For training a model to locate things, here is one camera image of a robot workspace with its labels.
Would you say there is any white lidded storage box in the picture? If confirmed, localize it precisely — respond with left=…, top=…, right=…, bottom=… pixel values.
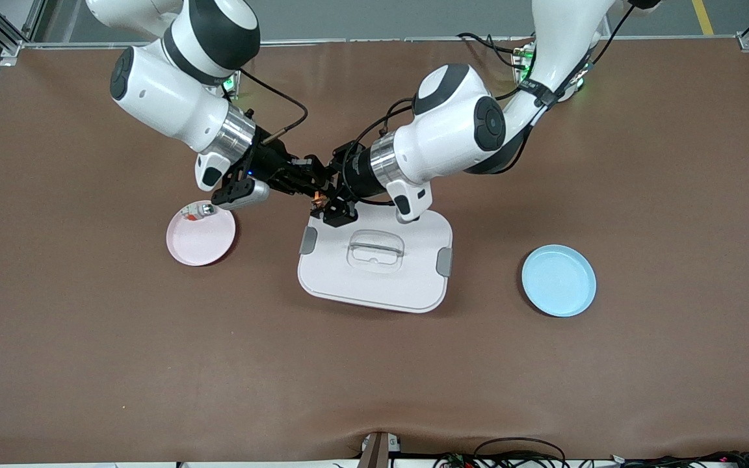
left=297, top=207, right=454, bottom=314

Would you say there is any metal table edge rail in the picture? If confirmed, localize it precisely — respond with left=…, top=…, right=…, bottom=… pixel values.
left=17, top=36, right=749, bottom=50

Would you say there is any light blue round plate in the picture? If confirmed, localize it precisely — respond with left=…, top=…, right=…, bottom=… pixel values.
left=521, top=244, right=598, bottom=318

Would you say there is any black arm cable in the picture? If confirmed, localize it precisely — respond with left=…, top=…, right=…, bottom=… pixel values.
left=342, top=96, right=417, bottom=207
left=239, top=67, right=311, bottom=145

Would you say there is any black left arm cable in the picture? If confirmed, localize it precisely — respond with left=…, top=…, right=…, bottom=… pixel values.
left=342, top=96, right=417, bottom=207

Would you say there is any black cable bundle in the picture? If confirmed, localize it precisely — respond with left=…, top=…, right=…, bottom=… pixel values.
left=435, top=437, right=570, bottom=468
left=609, top=450, right=749, bottom=468

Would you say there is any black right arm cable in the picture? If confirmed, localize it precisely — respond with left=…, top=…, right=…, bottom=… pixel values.
left=239, top=67, right=311, bottom=145

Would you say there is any metal bracket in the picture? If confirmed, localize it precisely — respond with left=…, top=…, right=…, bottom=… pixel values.
left=358, top=432, right=402, bottom=468

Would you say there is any pink round plate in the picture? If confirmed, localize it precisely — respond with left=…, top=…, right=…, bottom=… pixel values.
left=166, top=200, right=237, bottom=267

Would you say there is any black base cable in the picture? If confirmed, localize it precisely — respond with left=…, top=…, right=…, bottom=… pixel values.
left=456, top=31, right=532, bottom=72

